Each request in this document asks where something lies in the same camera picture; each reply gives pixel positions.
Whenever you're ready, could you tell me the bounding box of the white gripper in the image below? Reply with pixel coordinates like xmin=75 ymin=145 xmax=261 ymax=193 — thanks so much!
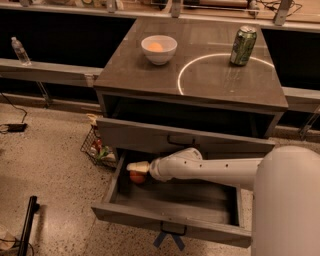
xmin=127 ymin=158 xmax=167 ymax=182

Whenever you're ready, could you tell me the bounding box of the red apple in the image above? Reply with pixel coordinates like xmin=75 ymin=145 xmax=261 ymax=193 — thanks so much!
xmin=130 ymin=171 xmax=146 ymax=184

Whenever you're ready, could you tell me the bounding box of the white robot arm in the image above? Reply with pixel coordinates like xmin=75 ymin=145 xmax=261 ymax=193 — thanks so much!
xmin=127 ymin=146 xmax=320 ymax=256

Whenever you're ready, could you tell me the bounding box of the grey top drawer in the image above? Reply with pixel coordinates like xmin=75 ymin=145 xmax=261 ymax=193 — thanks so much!
xmin=96 ymin=118 xmax=275 ymax=159

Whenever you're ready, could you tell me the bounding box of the grey drawer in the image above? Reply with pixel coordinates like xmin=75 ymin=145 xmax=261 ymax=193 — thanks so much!
xmin=92 ymin=151 xmax=251 ymax=248
xmin=96 ymin=118 xmax=275 ymax=159

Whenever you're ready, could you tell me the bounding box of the grey middle drawer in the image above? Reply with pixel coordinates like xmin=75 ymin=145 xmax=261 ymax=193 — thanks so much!
xmin=92 ymin=151 xmax=251 ymax=248

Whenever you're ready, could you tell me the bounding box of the grey wooden drawer cabinet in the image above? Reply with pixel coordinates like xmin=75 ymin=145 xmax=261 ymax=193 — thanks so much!
xmin=94 ymin=18 xmax=288 ymax=141

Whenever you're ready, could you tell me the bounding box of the white ceramic bowl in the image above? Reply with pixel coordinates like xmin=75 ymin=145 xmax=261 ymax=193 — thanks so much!
xmin=141 ymin=35 xmax=178 ymax=65

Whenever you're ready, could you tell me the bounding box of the orange fruit in bowl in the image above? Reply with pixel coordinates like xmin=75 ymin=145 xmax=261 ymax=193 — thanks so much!
xmin=147 ymin=42 xmax=163 ymax=52

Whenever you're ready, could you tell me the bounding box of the green soda can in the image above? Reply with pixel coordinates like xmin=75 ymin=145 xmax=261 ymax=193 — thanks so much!
xmin=230 ymin=25 xmax=257 ymax=66

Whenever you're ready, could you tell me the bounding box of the clear plastic water bottle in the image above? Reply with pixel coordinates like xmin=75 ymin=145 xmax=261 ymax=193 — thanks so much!
xmin=11 ymin=37 xmax=31 ymax=66

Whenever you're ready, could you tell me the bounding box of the black wire basket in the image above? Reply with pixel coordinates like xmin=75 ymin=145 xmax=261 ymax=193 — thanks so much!
xmin=80 ymin=126 xmax=117 ymax=168

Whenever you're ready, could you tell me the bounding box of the black metal stand post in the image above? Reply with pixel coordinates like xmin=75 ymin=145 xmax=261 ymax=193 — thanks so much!
xmin=17 ymin=196 xmax=40 ymax=256

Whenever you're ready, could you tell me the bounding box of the grey metal rail shelf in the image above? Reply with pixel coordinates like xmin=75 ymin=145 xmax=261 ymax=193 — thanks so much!
xmin=0 ymin=58 xmax=103 ymax=87

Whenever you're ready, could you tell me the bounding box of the black power adapter with cable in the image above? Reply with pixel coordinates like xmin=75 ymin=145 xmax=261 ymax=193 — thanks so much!
xmin=0 ymin=92 xmax=29 ymax=134

